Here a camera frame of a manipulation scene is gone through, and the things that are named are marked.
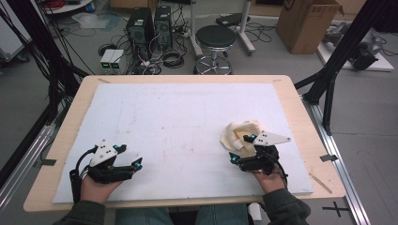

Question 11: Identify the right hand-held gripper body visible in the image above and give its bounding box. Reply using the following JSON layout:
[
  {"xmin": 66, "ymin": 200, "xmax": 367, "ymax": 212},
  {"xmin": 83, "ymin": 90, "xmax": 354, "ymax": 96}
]
[{"xmin": 238, "ymin": 130, "xmax": 291, "ymax": 176}]

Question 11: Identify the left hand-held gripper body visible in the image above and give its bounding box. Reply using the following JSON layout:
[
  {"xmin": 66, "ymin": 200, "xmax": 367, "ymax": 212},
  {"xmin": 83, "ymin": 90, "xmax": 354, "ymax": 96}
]
[{"xmin": 87, "ymin": 140, "xmax": 136, "ymax": 185}]

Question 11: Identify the cream cloth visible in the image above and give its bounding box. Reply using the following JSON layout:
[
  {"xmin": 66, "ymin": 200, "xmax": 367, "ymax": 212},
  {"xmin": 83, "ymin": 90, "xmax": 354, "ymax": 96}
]
[{"xmin": 220, "ymin": 120, "xmax": 267, "ymax": 158}]

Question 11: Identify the person's right hand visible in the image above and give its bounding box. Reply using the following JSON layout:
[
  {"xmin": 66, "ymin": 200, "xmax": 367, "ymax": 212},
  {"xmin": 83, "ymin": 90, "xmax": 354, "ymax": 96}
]
[{"xmin": 252, "ymin": 170, "xmax": 287, "ymax": 195}]

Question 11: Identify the person's left hand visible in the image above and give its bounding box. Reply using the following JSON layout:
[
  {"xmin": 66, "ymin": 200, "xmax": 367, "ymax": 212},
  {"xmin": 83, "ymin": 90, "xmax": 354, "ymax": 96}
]
[{"xmin": 80, "ymin": 174, "xmax": 123, "ymax": 204}]

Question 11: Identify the person's left leg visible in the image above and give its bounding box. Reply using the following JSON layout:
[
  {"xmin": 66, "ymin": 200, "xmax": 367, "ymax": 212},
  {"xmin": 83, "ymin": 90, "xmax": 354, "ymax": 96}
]
[{"xmin": 115, "ymin": 208, "xmax": 175, "ymax": 225}]

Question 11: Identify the person's leg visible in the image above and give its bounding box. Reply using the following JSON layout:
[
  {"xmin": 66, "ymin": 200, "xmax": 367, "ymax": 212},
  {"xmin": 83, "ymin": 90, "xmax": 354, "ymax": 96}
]
[
  {"xmin": 195, "ymin": 204, "xmax": 250, "ymax": 225},
  {"xmin": 115, "ymin": 208, "xmax": 175, "ymax": 225}
]

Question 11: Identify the person's right leg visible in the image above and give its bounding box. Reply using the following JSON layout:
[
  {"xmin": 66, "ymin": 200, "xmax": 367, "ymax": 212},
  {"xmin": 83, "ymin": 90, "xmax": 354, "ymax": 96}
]
[{"xmin": 195, "ymin": 204, "xmax": 250, "ymax": 225}]

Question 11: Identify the thin wooden stick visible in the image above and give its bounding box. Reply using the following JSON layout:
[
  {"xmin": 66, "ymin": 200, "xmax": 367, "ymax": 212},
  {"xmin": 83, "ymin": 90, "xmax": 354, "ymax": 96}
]
[{"xmin": 309, "ymin": 172, "xmax": 333, "ymax": 195}]

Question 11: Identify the white foam mat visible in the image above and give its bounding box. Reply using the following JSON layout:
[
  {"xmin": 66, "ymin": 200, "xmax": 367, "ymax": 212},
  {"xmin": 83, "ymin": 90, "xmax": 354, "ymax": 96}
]
[{"xmin": 52, "ymin": 82, "xmax": 314, "ymax": 204}]

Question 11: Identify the wooden table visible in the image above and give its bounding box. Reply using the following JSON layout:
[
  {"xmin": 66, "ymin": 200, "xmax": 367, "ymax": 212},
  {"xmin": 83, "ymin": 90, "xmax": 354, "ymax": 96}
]
[{"xmin": 23, "ymin": 74, "xmax": 346, "ymax": 213}]

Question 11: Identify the white power supply box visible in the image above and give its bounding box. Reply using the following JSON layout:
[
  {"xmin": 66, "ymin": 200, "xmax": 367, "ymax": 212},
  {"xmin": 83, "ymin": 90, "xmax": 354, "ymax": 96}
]
[
  {"xmin": 99, "ymin": 49, "xmax": 116, "ymax": 74},
  {"xmin": 110, "ymin": 50, "xmax": 126, "ymax": 74}
]

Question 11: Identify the black tape cross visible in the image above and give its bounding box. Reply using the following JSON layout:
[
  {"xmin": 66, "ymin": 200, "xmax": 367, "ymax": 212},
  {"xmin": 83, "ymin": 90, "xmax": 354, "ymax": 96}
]
[{"xmin": 322, "ymin": 201, "xmax": 350, "ymax": 218}]

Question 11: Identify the white stand leg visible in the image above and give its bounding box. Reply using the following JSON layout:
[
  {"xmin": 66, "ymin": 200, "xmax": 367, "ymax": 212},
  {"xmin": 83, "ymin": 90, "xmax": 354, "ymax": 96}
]
[
  {"xmin": 189, "ymin": 0, "xmax": 205, "ymax": 59},
  {"xmin": 237, "ymin": 0, "xmax": 256, "ymax": 55}
]

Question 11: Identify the black round stool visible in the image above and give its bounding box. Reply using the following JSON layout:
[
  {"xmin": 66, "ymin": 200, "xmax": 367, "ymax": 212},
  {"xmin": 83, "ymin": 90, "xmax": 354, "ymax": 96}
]
[{"xmin": 192, "ymin": 24, "xmax": 238, "ymax": 75}]

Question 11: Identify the black flat case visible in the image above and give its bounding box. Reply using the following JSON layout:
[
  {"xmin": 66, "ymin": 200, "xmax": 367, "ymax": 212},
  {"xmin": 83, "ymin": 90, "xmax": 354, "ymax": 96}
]
[{"xmin": 215, "ymin": 12, "xmax": 252, "ymax": 27}]

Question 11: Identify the black computer tower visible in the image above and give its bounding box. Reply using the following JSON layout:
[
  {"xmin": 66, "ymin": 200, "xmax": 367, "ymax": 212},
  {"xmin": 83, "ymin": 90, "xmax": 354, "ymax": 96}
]
[{"xmin": 126, "ymin": 7, "xmax": 155, "ymax": 62}]

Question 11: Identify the cardboard box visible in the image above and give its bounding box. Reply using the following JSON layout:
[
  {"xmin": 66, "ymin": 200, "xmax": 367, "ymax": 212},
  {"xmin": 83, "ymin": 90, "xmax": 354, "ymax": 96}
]
[{"xmin": 275, "ymin": 0, "xmax": 344, "ymax": 55}]

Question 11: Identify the grey-fronted computer tower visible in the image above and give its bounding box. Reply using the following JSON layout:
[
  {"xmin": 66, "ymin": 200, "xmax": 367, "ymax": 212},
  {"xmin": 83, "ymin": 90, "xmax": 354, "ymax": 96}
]
[{"xmin": 153, "ymin": 5, "xmax": 174, "ymax": 51}]

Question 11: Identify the clear plastic sheet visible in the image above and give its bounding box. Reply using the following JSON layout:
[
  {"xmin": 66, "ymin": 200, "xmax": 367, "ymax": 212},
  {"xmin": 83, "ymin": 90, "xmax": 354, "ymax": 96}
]
[{"xmin": 70, "ymin": 11, "xmax": 121, "ymax": 31}]

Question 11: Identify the grey and black device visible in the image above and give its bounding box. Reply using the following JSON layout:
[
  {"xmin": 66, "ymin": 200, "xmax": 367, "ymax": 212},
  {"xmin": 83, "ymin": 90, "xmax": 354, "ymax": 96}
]
[{"xmin": 322, "ymin": 22, "xmax": 384, "ymax": 71}]

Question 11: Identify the white board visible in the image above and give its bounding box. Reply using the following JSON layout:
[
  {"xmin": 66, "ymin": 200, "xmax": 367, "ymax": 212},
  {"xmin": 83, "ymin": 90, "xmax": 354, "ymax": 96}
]
[{"xmin": 316, "ymin": 37, "xmax": 395, "ymax": 72}]

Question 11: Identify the white round table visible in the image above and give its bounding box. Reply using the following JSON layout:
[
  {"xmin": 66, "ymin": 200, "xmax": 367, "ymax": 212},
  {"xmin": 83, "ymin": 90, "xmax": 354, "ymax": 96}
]
[{"xmin": 43, "ymin": 0, "xmax": 95, "ymax": 15}]

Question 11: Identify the right hand-held gripper black cable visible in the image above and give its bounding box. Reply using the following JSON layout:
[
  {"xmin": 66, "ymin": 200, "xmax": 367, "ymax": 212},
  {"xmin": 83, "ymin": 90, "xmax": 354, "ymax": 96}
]
[{"xmin": 271, "ymin": 155, "xmax": 289, "ymax": 189}]

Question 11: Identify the aluminium rail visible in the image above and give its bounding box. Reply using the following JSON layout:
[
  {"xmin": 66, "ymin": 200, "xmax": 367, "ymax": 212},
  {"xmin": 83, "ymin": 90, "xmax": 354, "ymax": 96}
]
[
  {"xmin": 301, "ymin": 95, "xmax": 372, "ymax": 225},
  {"xmin": 0, "ymin": 125, "xmax": 57, "ymax": 214}
]

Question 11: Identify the black round ring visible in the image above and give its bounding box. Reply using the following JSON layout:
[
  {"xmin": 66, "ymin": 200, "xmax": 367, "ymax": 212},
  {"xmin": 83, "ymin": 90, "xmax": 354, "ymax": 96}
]
[{"xmin": 98, "ymin": 43, "xmax": 117, "ymax": 57}]

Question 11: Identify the black cable coil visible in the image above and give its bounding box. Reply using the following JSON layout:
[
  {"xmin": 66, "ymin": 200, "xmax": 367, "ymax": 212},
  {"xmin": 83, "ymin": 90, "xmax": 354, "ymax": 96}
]
[{"xmin": 162, "ymin": 49, "xmax": 186, "ymax": 69}]

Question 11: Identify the black frame with cable bundle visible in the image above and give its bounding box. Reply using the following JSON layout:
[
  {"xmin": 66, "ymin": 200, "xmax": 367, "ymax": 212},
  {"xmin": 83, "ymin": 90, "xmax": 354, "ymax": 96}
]
[{"xmin": 0, "ymin": 0, "xmax": 92, "ymax": 188}]

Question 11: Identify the black metal frame strut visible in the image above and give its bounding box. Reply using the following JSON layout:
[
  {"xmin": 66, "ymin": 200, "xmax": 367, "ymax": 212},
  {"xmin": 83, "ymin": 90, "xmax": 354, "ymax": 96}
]
[{"xmin": 294, "ymin": 0, "xmax": 389, "ymax": 136}]

